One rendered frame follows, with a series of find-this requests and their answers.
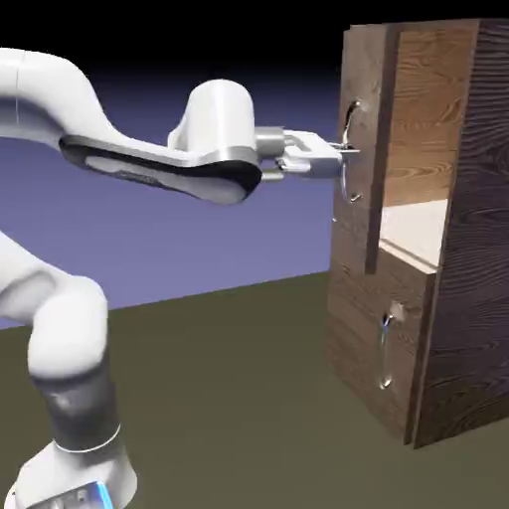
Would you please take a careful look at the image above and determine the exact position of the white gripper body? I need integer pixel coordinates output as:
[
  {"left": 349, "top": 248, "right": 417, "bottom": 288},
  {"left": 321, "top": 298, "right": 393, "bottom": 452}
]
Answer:
[{"left": 282, "top": 129, "right": 344, "bottom": 180}]

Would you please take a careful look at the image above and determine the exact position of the wooden cabinet door with handle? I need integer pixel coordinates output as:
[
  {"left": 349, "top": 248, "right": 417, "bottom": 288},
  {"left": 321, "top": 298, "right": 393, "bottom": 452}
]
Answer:
[{"left": 330, "top": 22, "right": 401, "bottom": 275}]

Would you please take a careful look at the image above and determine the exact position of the curved silver door handle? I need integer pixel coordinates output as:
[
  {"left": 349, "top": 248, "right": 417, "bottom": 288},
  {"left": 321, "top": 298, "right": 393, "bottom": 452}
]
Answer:
[
  {"left": 338, "top": 99, "right": 364, "bottom": 204},
  {"left": 377, "top": 304, "right": 405, "bottom": 391}
]

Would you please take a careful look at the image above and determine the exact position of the brown wooden cabinet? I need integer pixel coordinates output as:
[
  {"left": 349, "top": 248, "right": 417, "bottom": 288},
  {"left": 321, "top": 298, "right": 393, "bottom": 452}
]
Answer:
[{"left": 324, "top": 18, "right": 509, "bottom": 450}]

